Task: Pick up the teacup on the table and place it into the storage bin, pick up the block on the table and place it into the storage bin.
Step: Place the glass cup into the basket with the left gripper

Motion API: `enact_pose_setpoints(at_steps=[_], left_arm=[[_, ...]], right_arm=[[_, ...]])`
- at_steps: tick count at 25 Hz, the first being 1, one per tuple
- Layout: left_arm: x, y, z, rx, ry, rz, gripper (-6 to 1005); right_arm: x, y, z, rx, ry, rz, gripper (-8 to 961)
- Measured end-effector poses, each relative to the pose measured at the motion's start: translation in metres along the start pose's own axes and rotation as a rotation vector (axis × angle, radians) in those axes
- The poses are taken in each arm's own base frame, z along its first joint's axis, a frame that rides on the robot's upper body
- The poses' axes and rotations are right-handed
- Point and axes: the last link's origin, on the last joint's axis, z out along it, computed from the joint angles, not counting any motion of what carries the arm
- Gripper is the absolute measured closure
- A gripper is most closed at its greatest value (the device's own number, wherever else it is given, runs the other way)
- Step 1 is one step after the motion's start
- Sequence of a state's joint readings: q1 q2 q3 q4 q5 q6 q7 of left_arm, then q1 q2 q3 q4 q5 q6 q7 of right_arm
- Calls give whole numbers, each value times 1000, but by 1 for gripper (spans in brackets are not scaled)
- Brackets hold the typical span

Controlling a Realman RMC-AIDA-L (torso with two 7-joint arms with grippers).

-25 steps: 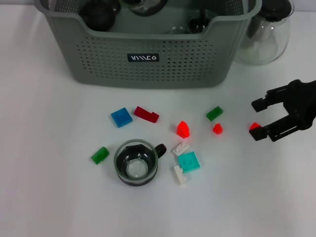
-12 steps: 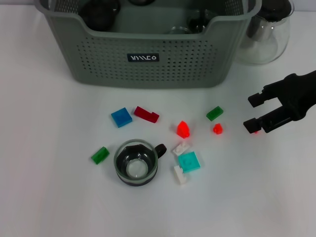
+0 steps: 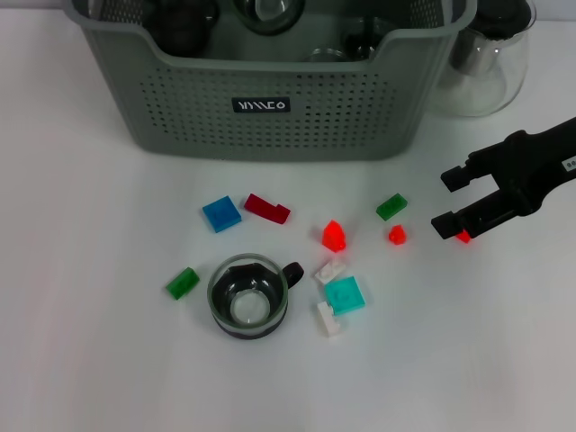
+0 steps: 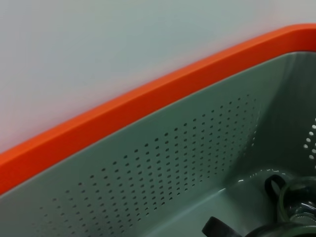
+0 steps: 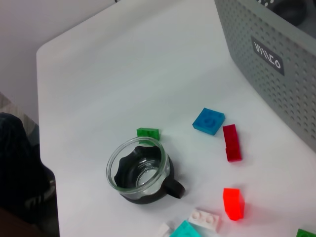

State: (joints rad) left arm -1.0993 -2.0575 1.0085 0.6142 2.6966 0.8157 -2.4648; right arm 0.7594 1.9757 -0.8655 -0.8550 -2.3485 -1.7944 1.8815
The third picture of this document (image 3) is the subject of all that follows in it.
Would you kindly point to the green rectangular toy brick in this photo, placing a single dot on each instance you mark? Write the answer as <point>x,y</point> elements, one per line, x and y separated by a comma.
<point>182,283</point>
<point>391,207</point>

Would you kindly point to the small red square brick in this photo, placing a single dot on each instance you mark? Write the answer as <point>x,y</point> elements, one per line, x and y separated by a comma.
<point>463,237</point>

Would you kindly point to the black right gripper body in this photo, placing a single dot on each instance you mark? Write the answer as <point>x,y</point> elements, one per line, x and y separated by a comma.
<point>535,166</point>

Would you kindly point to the glass teacup with black sleeve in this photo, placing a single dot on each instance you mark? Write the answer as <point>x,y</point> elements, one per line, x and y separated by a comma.
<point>252,328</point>
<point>270,18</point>
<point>364,40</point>
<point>328,56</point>

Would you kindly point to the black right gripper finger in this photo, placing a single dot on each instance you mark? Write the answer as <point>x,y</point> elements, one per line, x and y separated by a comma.
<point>450,222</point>
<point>456,177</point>

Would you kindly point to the black round teapot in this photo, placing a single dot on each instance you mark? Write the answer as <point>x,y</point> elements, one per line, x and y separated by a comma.
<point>180,36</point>

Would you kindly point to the orange-red sloped toy brick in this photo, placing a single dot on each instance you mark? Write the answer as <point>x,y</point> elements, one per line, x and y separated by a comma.
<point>334,236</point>

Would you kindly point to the small red round brick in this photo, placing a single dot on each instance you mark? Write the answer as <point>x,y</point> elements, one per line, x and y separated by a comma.
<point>397,235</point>

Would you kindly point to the grey-green perforated storage bin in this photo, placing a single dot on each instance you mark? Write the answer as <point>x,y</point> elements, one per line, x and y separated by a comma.
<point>270,135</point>

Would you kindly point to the white notched toy brick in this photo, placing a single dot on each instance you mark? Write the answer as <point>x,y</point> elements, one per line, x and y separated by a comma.
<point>327,321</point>

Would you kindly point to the teal square toy brick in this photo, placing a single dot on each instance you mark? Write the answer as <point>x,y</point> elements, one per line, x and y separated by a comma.
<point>344,294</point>

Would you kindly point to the glass carafe with black lid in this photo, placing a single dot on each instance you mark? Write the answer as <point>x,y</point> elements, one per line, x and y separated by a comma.
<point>486,76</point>

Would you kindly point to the white studded toy brick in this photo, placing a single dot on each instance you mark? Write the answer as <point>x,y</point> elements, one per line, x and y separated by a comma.
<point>328,270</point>

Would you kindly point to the dark red toy brick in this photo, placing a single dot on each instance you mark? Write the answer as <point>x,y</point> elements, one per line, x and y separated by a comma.
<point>263,207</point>

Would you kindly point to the blue square toy brick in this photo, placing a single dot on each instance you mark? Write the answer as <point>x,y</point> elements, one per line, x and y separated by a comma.
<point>222,215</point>

